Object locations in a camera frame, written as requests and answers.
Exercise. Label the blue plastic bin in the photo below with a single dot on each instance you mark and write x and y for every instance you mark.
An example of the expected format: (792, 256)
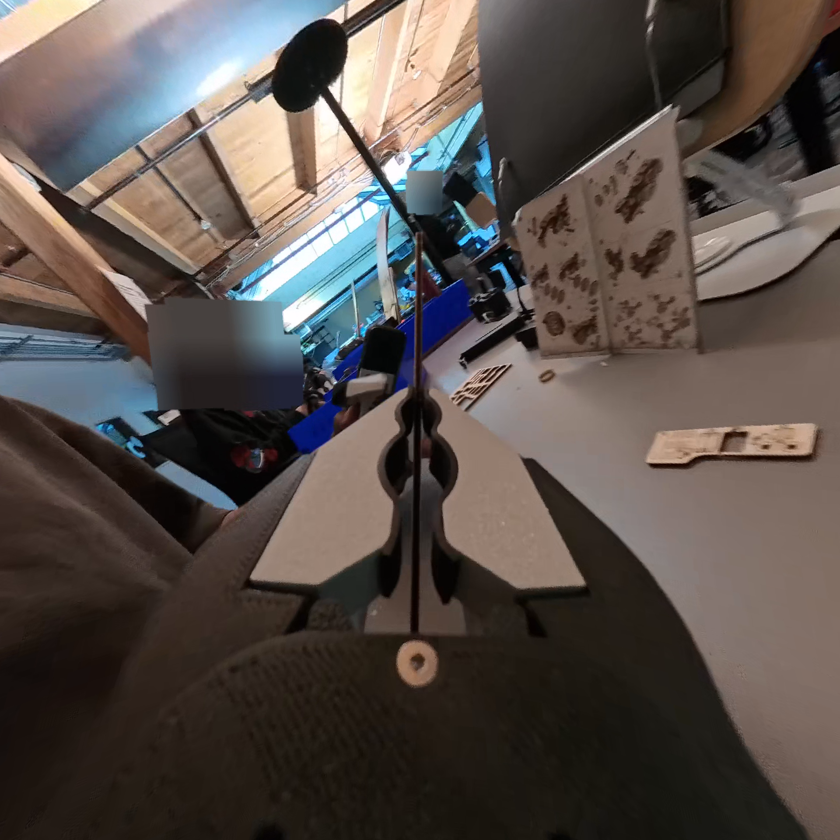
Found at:
(312, 430)

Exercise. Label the grey desk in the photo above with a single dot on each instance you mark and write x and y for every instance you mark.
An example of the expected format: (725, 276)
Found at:
(689, 558)

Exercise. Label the tall wooden board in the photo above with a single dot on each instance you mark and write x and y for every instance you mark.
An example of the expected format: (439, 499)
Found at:
(387, 275)

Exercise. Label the folded paper instruction booklet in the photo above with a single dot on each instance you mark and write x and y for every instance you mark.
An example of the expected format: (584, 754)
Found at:
(623, 262)

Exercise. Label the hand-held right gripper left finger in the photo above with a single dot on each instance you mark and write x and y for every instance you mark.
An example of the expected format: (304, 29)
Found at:
(334, 518)

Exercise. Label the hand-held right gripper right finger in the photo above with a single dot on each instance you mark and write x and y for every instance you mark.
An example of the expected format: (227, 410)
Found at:
(505, 518)

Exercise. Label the person's brown clothing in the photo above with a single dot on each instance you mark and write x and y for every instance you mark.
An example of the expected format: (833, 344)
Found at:
(79, 558)

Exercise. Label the black device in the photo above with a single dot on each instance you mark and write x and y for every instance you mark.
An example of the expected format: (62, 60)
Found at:
(489, 305)

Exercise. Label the rounded wooden board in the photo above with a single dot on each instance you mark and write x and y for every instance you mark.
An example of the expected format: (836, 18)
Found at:
(768, 59)

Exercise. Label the white monitor stand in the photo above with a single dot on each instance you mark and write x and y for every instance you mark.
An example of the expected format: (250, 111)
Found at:
(712, 253)

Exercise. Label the small black box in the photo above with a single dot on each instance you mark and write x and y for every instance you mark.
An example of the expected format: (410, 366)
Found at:
(527, 336)

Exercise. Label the wooden puzzle sheet with window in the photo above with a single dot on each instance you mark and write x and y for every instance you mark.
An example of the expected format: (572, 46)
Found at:
(416, 328)

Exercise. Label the small wooden puzzle strip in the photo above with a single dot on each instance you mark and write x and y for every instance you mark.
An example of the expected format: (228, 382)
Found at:
(676, 449)

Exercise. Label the wooden puzzle sheet with cutouts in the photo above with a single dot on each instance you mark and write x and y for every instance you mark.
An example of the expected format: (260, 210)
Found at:
(459, 397)

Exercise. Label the black computer monitor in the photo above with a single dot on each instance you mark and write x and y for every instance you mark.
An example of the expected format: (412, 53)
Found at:
(571, 98)

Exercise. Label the black flat bar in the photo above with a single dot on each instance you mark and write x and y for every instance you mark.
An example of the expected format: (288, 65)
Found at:
(482, 351)

